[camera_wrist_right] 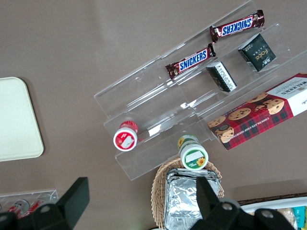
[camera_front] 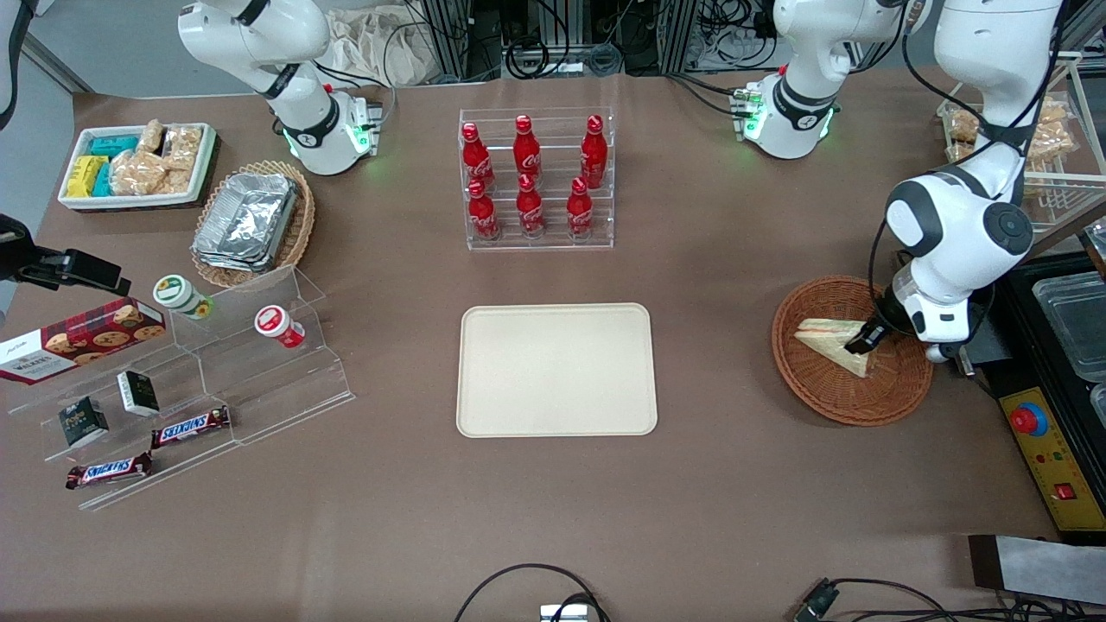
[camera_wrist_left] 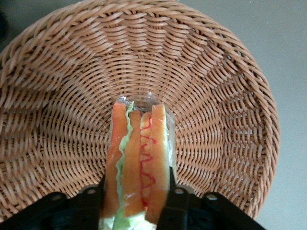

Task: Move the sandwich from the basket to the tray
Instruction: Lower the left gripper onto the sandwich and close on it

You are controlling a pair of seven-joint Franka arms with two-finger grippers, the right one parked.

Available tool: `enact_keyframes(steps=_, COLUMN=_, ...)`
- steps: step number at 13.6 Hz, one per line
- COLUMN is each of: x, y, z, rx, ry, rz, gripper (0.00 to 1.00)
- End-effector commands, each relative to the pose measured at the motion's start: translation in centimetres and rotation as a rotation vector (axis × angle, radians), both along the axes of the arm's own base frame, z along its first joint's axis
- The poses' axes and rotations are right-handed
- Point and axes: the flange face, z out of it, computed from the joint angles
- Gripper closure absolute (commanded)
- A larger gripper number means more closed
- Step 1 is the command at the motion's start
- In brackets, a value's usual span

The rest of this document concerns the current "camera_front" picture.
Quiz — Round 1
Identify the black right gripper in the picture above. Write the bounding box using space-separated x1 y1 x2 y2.
0 214 132 296

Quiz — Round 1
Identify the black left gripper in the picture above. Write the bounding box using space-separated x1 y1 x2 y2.
844 281 910 356

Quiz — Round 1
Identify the triangular sandwich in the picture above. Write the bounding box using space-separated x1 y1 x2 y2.
793 317 874 379

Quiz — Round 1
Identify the brown wicker basket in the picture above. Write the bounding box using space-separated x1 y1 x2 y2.
772 275 935 428

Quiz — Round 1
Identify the dark flat base tray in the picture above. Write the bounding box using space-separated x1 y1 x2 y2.
60 130 222 214

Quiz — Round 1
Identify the light wicker basket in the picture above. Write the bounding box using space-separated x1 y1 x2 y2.
190 159 316 290

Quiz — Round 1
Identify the cream plastic serving tray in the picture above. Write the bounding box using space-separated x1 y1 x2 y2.
456 302 659 439

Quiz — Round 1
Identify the red tartan Walkers shortbread box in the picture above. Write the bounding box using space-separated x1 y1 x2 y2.
0 296 167 386

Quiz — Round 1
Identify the white rectangular snack bin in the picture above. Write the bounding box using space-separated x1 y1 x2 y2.
58 123 217 211

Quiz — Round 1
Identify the green lidded snack cup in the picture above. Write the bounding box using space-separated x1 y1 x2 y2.
153 274 214 321

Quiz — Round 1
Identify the yellow snack pack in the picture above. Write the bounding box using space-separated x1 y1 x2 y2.
67 155 110 199

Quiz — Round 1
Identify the black box with white label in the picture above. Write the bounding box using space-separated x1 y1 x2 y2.
117 370 162 418

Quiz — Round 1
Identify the black Face tea box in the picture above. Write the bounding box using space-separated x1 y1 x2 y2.
58 396 111 448

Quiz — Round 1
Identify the silver foil container stack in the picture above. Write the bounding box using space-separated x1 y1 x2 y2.
192 172 300 273

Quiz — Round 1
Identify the Snickers chocolate bar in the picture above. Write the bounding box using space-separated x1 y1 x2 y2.
66 452 154 491
151 406 232 449

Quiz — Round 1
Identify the red lidded snack cup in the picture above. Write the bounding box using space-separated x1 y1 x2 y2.
254 305 306 350

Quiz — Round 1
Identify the clear acrylic stepped display stand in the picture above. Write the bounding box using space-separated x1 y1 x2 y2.
4 263 356 512

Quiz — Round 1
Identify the black machine with yellow panel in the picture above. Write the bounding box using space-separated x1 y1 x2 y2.
950 203 1106 543

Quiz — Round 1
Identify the grey flat plate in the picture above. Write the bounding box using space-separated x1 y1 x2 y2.
968 534 1106 606

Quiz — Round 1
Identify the red Coca-Cola aluminium bottle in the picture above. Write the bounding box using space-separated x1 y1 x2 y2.
513 115 543 181
516 173 546 239
467 179 502 242
461 122 496 191
566 177 596 239
580 114 609 190

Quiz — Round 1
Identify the clear acrylic bottle rack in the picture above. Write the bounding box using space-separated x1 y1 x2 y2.
458 107 617 252

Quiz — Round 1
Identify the beige cloth bag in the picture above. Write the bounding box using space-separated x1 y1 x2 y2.
324 7 437 87

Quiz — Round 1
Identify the white wire rack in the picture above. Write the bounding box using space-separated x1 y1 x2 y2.
938 52 1106 234

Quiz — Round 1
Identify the black connector with cable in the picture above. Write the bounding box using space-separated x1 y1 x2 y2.
793 577 1106 622

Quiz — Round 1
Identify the aluminium frame post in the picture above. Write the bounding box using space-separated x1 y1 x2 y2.
661 0 702 74
419 0 474 83

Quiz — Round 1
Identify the black cable loop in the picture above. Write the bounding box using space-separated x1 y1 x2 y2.
454 563 612 622

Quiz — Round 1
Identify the black cable bundle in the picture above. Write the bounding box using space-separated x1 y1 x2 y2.
471 0 666 80

